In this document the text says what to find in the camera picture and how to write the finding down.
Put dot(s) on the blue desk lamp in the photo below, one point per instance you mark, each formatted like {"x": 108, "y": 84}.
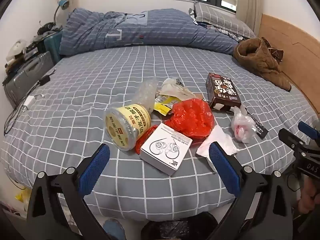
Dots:
{"x": 63, "y": 3}

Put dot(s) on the white earphone box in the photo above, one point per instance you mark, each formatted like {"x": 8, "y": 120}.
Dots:
{"x": 165, "y": 150}

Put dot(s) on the black power adapter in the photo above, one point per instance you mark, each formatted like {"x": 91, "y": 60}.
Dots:
{"x": 43, "y": 80}

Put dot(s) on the clear plastic bag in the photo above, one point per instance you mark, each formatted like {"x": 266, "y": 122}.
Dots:
{"x": 145, "y": 92}

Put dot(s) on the black packet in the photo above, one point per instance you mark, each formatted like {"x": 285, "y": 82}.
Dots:
{"x": 261, "y": 130}

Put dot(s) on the clear bag with pink contents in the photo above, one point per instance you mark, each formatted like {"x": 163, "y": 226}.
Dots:
{"x": 242, "y": 127}

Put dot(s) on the white tissue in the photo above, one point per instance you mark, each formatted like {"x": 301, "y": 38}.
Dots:
{"x": 215, "y": 135}

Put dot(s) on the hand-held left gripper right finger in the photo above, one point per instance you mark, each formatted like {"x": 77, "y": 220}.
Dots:
{"x": 223, "y": 170}

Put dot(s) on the person's right hand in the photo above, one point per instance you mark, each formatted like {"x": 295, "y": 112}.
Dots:
{"x": 310, "y": 195}

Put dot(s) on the white round plastic object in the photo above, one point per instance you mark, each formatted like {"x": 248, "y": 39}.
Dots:
{"x": 16, "y": 48}

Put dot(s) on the yellow plastic bag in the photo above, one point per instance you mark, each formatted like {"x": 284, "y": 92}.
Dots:
{"x": 23, "y": 197}

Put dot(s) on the grey checked pillow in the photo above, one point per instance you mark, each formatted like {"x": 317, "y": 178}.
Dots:
{"x": 220, "y": 17}

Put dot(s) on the blue striped quilt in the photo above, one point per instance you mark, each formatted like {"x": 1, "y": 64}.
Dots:
{"x": 162, "y": 30}

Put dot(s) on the teal plastic crate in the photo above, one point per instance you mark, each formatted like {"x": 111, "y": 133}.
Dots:
{"x": 53, "y": 45}

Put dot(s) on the brown fleece jacket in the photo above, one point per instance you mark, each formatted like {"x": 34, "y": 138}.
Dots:
{"x": 260, "y": 60}

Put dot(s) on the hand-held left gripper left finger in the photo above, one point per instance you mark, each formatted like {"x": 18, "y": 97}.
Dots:
{"x": 95, "y": 170}

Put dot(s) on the red plastic bag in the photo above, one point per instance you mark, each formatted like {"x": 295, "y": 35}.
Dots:
{"x": 192, "y": 117}

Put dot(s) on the bed with grey checked sheet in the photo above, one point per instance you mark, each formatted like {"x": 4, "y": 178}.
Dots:
{"x": 100, "y": 85}

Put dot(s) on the grey hard suitcase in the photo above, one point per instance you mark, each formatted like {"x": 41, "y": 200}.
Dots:
{"x": 27, "y": 72}

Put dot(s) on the bin with black liner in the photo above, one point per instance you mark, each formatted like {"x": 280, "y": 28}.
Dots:
{"x": 175, "y": 227}

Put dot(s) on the yellow lidded food tub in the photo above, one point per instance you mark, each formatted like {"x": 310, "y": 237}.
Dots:
{"x": 125, "y": 125}

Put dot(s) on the white plastic wrapper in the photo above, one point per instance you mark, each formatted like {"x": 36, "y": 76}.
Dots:
{"x": 175, "y": 87}

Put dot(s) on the wooden headboard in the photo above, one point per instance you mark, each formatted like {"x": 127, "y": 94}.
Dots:
{"x": 300, "y": 55}

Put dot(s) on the blue slipper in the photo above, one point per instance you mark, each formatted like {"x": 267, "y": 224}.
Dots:
{"x": 113, "y": 230}

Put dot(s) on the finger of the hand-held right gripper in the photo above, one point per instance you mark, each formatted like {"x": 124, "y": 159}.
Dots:
{"x": 287, "y": 136}
{"x": 306, "y": 128}

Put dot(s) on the yellow foil snack wrapper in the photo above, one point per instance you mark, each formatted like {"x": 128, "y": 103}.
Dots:
{"x": 162, "y": 107}

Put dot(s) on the brown snack box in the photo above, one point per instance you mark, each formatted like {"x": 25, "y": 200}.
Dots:
{"x": 222, "y": 90}

